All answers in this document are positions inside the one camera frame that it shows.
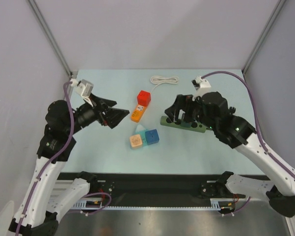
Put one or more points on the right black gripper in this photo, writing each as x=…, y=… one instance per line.
x=186, y=108

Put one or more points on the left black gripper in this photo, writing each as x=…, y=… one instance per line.
x=114, y=116

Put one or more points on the olive green power strip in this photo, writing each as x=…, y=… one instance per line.
x=195, y=127

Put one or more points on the orange power strip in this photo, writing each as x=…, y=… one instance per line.
x=138, y=113

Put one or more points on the red cube plug adapter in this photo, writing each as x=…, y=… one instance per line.
x=143, y=98

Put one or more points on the teal triangular power strip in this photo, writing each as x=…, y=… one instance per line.
x=140, y=129

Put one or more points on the beige cube plug adapter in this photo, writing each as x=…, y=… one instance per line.
x=136, y=141

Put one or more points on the blue cube plug adapter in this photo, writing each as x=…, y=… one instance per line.
x=152, y=137

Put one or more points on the dark green cube plug adapter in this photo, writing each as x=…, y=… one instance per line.
x=186, y=124

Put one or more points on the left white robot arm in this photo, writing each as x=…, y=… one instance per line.
x=37, y=216

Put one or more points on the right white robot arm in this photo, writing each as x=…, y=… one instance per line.
x=212, y=110

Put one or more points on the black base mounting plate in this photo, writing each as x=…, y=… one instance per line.
x=160, y=186

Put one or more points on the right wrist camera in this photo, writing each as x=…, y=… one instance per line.
x=202, y=87

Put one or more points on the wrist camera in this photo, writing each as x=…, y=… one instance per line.
x=83, y=88
x=202, y=87

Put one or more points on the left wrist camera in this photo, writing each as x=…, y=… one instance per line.
x=83, y=88

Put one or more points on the white slotted cable duct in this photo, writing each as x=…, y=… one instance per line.
x=199, y=204

